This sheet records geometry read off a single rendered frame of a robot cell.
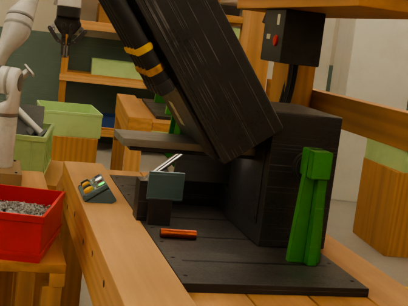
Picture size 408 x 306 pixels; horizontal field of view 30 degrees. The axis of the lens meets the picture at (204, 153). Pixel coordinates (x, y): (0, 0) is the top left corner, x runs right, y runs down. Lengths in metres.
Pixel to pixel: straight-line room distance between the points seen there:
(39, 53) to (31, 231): 7.37
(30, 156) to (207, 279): 1.44
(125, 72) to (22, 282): 6.26
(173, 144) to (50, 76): 7.38
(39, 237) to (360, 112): 0.90
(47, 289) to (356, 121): 0.92
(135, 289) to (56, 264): 0.48
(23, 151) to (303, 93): 1.10
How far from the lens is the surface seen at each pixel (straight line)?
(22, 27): 2.63
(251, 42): 2.78
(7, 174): 2.53
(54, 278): 1.95
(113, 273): 1.58
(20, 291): 2.60
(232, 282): 1.61
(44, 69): 9.23
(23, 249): 1.93
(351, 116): 2.14
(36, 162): 2.92
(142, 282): 1.54
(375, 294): 1.76
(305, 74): 2.39
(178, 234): 1.88
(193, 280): 1.59
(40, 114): 3.18
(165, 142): 1.89
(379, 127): 1.99
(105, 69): 8.67
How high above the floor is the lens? 1.39
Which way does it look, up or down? 9 degrees down
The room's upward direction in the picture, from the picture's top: 7 degrees clockwise
